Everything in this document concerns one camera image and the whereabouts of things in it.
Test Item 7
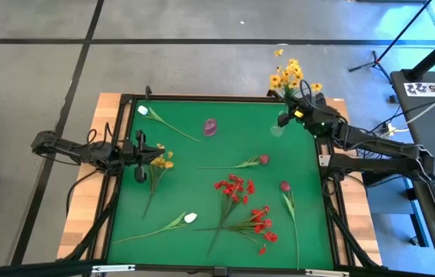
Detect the white cable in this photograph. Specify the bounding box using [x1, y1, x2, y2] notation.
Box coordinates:
[404, 82, 435, 126]

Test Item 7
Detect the black metal table frame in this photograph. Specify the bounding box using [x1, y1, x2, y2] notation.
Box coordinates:
[0, 85, 435, 277]

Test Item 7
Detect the purple glass vase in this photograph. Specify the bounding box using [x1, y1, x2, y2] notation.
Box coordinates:
[202, 118, 219, 138]

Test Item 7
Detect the black cable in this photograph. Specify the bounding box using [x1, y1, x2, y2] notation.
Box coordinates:
[65, 168, 101, 219]

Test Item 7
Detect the large yellow flower bunch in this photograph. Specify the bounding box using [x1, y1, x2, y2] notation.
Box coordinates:
[269, 48, 324, 112]

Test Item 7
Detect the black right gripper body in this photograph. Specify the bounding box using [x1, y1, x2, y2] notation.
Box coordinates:
[296, 92, 341, 138]

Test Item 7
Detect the small yellow flower bunch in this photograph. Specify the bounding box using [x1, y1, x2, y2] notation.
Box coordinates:
[142, 142, 175, 221]

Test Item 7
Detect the green table mat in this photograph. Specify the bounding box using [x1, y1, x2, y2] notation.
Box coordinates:
[107, 98, 336, 269]

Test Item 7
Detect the white artificial tulip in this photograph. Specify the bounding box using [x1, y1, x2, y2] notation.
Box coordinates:
[136, 105, 202, 143]
[112, 210, 199, 245]

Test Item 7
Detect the red artificial tulip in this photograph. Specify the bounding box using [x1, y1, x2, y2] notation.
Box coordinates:
[196, 153, 271, 170]
[279, 180, 301, 271]

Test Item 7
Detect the blue desk leg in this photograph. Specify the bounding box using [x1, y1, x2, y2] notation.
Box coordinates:
[363, 169, 430, 248]

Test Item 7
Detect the black tripod stand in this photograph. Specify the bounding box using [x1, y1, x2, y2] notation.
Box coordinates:
[347, 0, 433, 84]

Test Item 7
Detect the red flower bunch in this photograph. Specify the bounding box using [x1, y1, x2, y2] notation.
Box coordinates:
[192, 205, 279, 256]
[206, 173, 256, 259]

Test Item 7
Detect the clear glass vase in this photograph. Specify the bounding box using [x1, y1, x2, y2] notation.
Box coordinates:
[269, 109, 291, 139]

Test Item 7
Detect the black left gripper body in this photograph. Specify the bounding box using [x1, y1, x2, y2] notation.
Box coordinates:
[122, 129, 149, 184]

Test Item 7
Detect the silver metal bracket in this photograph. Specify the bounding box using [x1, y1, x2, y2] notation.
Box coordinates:
[92, 264, 136, 274]
[304, 269, 351, 277]

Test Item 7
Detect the white paper label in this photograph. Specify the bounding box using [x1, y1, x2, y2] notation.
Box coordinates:
[403, 81, 435, 98]

